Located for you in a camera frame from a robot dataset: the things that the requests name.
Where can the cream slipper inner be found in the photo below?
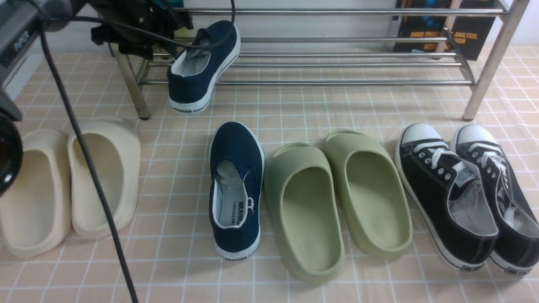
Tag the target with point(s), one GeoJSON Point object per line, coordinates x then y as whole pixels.
{"type": "Point", "coordinates": [115, 149]}

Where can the green slipper left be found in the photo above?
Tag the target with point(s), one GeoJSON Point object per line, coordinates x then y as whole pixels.
{"type": "Point", "coordinates": [300, 198]}

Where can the black canvas sneaker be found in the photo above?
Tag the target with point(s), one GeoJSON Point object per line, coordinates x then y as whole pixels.
{"type": "Point", "coordinates": [517, 248]}
{"type": "Point", "coordinates": [448, 192]}

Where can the navy canvas shoe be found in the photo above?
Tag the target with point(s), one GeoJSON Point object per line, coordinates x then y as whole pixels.
{"type": "Point", "coordinates": [237, 172]}
{"type": "Point", "coordinates": [193, 74]}

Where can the black canvas sneaker left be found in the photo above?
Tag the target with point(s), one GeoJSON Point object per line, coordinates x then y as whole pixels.
{"type": "Point", "coordinates": [448, 192]}

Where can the black book orange title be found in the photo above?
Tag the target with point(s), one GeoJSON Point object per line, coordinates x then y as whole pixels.
{"type": "Point", "coordinates": [470, 33]}

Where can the black canvas sneaker right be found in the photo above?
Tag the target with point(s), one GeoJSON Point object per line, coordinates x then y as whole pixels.
{"type": "Point", "coordinates": [517, 248]}

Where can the cream slipper far left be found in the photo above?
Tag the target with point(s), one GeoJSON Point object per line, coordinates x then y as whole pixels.
{"type": "Point", "coordinates": [36, 213]}

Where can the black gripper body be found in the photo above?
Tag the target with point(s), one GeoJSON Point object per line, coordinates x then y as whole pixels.
{"type": "Point", "coordinates": [155, 16]}

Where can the green slipper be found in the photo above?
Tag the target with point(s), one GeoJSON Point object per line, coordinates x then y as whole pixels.
{"type": "Point", "coordinates": [300, 198]}
{"type": "Point", "coordinates": [371, 193]}

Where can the cream slipper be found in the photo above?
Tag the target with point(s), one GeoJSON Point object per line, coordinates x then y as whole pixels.
{"type": "Point", "coordinates": [115, 149]}
{"type": "Point", "coordinates": [36, 213]}

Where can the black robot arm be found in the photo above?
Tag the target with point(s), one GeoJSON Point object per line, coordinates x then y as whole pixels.
{"type": "Point", "coordinates": [23, 20]}

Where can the green slipper right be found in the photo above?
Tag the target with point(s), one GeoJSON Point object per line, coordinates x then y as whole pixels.
{"type": "Point", "coordinates": [371, 193]}

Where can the steel shoe rack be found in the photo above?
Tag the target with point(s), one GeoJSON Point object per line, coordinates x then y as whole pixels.
{"type": "Point", "coordinates": [509, 15]}

